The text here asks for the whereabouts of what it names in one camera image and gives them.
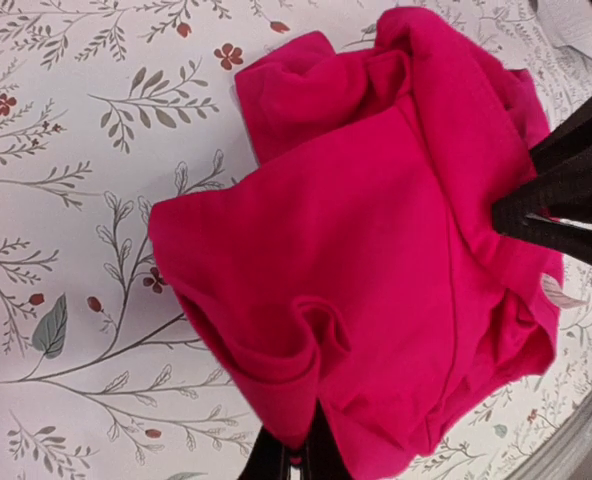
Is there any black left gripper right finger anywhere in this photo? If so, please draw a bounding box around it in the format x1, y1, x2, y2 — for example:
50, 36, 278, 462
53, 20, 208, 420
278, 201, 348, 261
492, 96, 592, 266

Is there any white plastic laundry bin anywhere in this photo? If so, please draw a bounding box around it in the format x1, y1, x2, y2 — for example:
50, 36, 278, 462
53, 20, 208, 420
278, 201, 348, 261
530, 0, 592, 59

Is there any floral patterned table cloth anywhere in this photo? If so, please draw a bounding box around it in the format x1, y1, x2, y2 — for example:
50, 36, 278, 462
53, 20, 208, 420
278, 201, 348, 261
0, 1, 592, 479

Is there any magenta t-shirt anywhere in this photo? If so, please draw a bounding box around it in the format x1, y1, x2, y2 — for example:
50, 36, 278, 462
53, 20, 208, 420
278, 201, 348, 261
149, 7, 562, 479

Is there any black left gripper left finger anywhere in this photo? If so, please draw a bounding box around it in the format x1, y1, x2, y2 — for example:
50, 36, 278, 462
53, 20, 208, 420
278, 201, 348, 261
241, 412, 351, 480

